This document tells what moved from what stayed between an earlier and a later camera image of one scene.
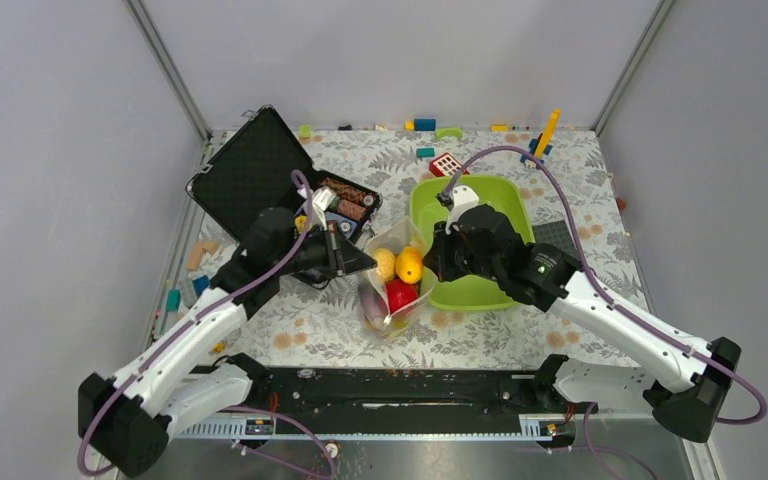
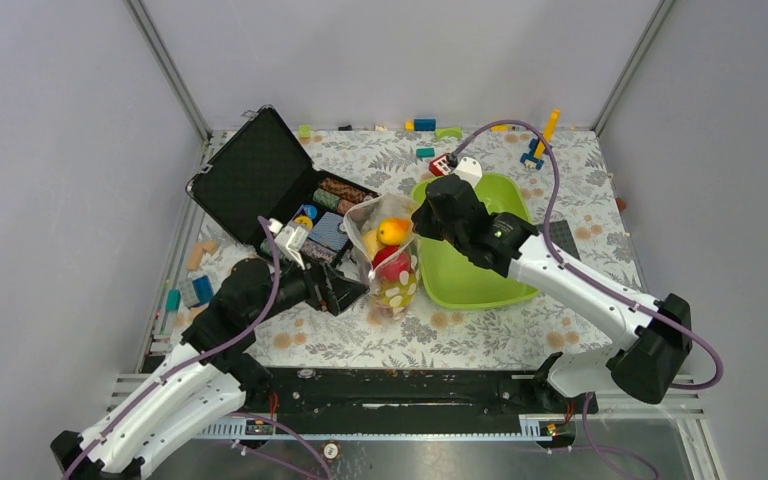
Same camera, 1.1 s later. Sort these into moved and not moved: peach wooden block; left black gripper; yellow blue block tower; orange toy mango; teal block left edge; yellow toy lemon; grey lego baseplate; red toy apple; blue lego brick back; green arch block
Moved: orange toy mango; red toy apple; left black gripper; yellow toy lemon
Not moved: green arch block; grey lego baseplate; peach wooden block; teal block left edge; blue lego brick back; yellow blue block tower
